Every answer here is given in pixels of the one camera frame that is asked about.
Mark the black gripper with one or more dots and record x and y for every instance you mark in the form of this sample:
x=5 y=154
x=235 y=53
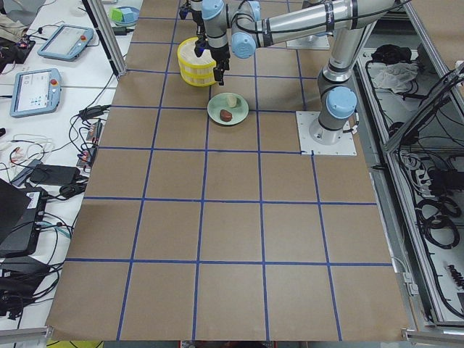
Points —
x=220 y=55
x=196 y=14

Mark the yellow steamer layer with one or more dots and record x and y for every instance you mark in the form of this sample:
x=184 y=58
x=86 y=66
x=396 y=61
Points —
x=190 y=62
x=198 y=80

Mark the white steamed bun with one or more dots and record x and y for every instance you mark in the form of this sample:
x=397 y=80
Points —
x=231 y=100

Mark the brown steamed bun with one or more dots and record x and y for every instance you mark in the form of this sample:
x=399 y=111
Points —
x=225 y=115

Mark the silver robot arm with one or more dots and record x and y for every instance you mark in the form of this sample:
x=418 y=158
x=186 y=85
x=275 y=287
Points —
x=351 y=23
x=214 y=18

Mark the light green plate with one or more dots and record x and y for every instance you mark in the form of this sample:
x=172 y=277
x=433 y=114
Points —
x=218 y=102

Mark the blue foam block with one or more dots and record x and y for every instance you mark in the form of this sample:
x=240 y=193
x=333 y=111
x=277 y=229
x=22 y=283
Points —
x=127 y=15

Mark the blue bowl with blocks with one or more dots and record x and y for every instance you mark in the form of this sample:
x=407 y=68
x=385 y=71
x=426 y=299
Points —
x=128 y=24

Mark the green foam block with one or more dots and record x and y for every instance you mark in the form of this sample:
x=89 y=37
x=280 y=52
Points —
x=116 y=15

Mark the upper blue teach pendant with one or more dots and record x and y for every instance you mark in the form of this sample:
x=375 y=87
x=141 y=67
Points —
x=66 y=43

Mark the blue teach pendant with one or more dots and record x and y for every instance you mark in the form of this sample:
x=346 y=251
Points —
x=66 y=43
x=36 y=93

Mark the lower blue teach pendant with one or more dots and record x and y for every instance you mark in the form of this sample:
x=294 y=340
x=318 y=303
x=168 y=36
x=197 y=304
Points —
x=36 y=93

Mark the white cloth rag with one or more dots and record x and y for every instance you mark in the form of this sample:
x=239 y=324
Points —
x=397 y=78

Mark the black power adapter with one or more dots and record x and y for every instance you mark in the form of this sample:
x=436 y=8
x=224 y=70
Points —
x=54 y=175

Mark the black laptop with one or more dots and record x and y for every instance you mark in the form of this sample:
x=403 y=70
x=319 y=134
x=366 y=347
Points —
x=22 y=209

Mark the aluminium frame post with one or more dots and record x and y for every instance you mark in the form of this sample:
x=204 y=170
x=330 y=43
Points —
x=101 y=24

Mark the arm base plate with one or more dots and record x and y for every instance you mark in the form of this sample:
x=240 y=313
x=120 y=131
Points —
x=310 y=42
x=316 y=140

